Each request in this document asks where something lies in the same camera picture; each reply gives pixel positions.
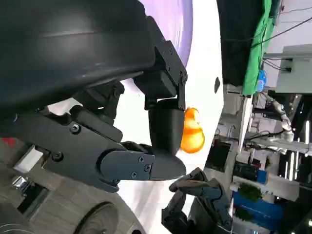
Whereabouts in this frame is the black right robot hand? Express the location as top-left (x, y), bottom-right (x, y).
top-left (161, 167), bottom-right (234, 234)

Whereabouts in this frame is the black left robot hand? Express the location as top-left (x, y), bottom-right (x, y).
top-left (0, 0), bottom-right (188, 194)

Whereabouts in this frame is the orange and white bread roll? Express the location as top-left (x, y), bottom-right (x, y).
top-left (179, 106), bottom-right (206, 155)

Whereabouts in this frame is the blue bin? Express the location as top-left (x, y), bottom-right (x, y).
top-left (231, 190), bottom-right (285, 231)

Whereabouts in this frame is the lilac plate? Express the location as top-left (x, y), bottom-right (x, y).
top-left (120, 0), bottom-right (194, 98)

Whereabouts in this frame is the grey round disc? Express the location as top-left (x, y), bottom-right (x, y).
top-left (72, 201), bottom-right (120, 234)

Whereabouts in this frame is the black backdrop curtain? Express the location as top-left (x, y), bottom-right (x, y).
top-left (216, 0), bottom-right (259, 86)

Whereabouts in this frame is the grey cabinet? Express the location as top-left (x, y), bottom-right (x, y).
top-left (274, 44), bottom-right (312, 94)

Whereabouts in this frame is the green cloth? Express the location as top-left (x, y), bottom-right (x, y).
top-left (242, 0), bottom-right (279, 95)

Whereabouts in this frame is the black cable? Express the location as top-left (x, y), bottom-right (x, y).
top-left (221, 18), bottom-right (312, 47)

